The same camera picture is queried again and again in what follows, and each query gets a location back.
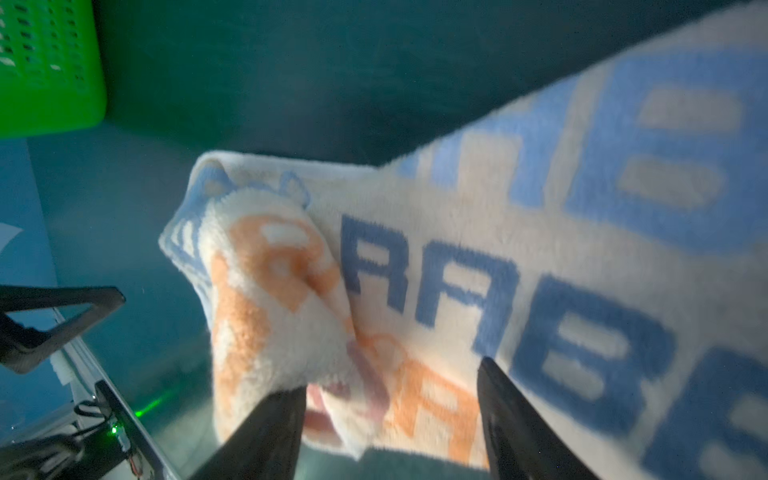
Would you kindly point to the left electronics board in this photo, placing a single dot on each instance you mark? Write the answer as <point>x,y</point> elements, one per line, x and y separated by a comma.
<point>91,452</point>

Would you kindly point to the green plastic basket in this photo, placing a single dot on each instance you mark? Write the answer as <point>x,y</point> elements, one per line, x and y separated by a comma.
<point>51,71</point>

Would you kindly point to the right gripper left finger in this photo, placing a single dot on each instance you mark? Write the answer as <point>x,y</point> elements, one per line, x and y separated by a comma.
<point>266,445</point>

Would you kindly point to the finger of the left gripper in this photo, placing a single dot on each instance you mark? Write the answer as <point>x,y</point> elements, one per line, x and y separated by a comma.
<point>24,348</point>

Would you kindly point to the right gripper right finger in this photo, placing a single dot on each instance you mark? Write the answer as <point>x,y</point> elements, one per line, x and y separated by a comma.
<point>519,443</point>

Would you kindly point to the beige lettered towel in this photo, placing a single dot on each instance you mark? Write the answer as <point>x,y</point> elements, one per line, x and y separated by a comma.
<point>603,240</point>

